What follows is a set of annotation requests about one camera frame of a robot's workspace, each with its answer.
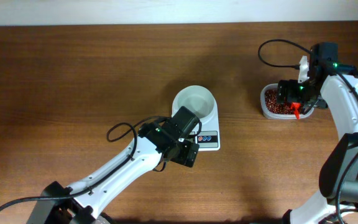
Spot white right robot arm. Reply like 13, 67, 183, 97
277, 60, 358, 223

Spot clear plastic bean container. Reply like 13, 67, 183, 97
260, 83, 314, 120

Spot white digital kitchen scale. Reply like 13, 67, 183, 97
171, 93, 221, 152

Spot red adzuki beans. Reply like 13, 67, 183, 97
264, 89, 294, 115

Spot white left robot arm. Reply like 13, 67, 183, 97
28, 116, 202, 223

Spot white round bowl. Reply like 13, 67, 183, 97
172, 85, 216, 122

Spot orange measuring scoop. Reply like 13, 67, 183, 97
290, 103, 301, 119

